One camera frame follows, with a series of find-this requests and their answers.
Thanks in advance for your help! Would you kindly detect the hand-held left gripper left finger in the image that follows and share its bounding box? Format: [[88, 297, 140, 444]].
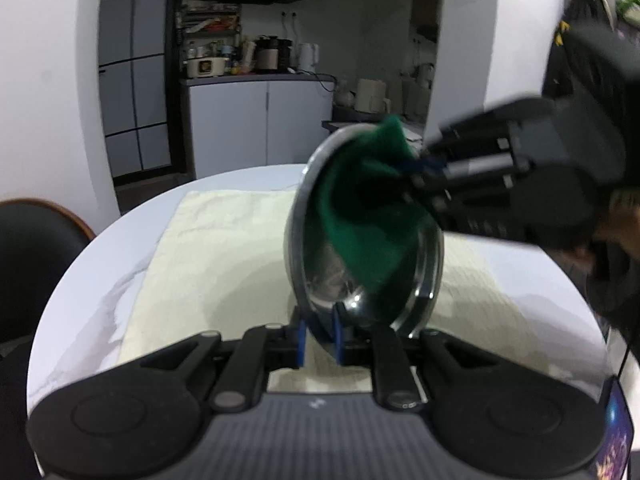
[[141, 317, 307, 413]]

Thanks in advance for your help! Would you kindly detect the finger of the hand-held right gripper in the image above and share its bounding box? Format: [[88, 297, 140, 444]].
[[422, 95, 557, 162], [399, 156, 532, 243]]

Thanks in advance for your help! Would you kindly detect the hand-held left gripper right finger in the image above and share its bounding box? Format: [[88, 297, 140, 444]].
[[331, 304, 501, 413]]

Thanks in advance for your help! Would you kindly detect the stainless steel bowl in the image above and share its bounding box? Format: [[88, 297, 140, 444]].
[[282, 125, 446, 361]]

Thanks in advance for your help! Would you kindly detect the green cleaning cloth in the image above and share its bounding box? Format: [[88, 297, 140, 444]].
[[317, 115, 436, 295]]

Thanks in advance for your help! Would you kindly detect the person's right hand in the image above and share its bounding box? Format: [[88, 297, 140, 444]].
[[592, 187, 640, 247]]

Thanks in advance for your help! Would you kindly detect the black jacket with yellow print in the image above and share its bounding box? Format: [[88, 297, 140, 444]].
[[541, 0, 622, 102]]

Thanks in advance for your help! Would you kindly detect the cream table cloth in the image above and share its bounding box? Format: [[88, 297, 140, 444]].
[[117, 189, 528, 396]]

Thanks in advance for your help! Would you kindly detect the white jug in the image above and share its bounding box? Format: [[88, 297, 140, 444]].
[[355, 78, 389, 114]]

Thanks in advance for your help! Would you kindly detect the white electric kettle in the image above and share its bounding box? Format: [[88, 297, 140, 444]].
[[296, 42, 321, 74]]

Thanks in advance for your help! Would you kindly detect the black coffee machine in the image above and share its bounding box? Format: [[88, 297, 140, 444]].
[[255, 35, 294, 74]]

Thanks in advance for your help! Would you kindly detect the white kitchen cabinet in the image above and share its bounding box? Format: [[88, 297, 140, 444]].
[[180, 74, 335, 180]]

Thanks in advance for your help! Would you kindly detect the colourful screen device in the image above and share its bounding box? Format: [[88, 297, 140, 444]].
[[589, 375, 637, 480]]

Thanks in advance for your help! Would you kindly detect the black chair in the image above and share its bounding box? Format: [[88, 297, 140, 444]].
[[0, 199, 97, 348]]

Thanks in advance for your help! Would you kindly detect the cream rice cooker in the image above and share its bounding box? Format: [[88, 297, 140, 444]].
[[187, 57, 231, 79]]

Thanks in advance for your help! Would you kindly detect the metal kitchen rack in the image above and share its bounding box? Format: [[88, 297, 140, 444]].
[[176, 2, 242, 79]]

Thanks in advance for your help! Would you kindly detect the frosted panel sliding door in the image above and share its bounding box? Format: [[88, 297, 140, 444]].
[[98, 0, 175, 187]]

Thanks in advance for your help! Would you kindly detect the white bag handle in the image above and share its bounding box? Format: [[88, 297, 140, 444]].
[[587, 0, 617, 28]]

